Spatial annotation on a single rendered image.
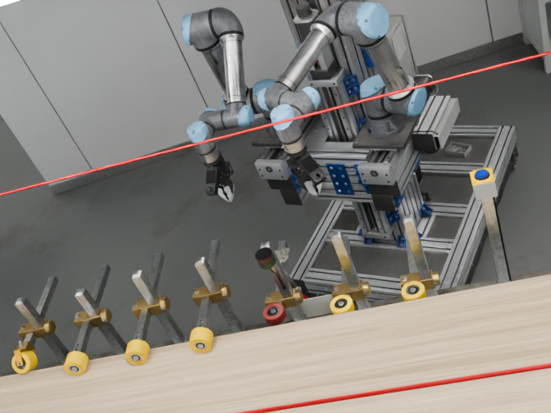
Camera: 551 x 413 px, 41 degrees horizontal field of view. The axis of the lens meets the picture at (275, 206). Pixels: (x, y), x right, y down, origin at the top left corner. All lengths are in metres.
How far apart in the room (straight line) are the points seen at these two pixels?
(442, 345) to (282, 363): 0.53
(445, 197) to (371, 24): 1.58
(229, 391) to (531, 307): 1.00
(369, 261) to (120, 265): 1.76
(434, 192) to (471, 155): 0.33
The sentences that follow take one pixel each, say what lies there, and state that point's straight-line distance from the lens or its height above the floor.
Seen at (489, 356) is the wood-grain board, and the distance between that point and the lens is 2.33.
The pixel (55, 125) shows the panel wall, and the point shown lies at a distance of 5.48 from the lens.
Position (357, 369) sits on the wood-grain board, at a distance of 2.40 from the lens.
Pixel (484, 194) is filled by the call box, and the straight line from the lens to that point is 2.42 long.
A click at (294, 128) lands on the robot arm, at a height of 1.52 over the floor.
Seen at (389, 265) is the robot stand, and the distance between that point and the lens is 3.64.
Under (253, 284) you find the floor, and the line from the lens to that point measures 4.14.
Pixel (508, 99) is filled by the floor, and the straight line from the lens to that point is 4.88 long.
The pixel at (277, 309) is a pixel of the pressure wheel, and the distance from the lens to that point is 2.66.
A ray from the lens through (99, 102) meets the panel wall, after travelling 5.32.
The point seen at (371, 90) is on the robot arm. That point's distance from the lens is 2.88.
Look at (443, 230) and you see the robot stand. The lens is 3.74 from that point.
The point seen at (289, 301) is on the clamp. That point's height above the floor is 0.85.
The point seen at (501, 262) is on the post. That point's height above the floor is 0.84.
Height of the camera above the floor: 2.76
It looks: 37 degrees down
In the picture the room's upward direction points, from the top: 24 degrees counter-clockwise
